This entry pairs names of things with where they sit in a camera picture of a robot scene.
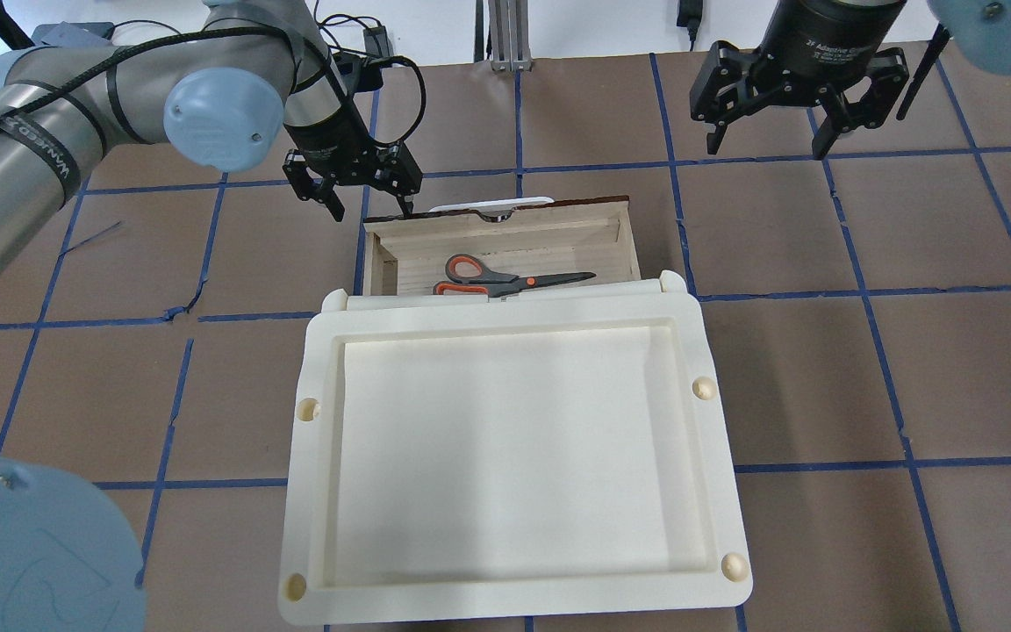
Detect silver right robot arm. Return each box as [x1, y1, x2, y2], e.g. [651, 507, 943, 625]
[690, 1, 1011, 160]

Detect orange grey scissors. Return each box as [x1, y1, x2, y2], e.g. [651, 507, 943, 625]
[433, 255, 595, 298]

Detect black power adapter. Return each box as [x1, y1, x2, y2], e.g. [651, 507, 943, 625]
[362, 25, 393, 67]

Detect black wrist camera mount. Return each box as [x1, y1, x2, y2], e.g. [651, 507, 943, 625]
[333, 51, 383, 97]

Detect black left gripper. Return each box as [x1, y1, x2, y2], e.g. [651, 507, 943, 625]
[283, 97, 424, 223]

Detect cream plastic base box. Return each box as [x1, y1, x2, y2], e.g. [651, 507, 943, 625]
[321, 269, 690, 312]

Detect wooden drawer with white handle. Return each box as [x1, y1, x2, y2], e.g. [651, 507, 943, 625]
[360, 196, 642, 296]

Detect aluminium frame post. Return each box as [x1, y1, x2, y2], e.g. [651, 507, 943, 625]
[488, 1, 534, 73]

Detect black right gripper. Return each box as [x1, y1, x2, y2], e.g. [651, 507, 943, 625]
[690, 1, 909, 161]

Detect cream plastic tray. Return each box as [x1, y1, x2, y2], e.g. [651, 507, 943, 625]
[278, 280, 754, 627]

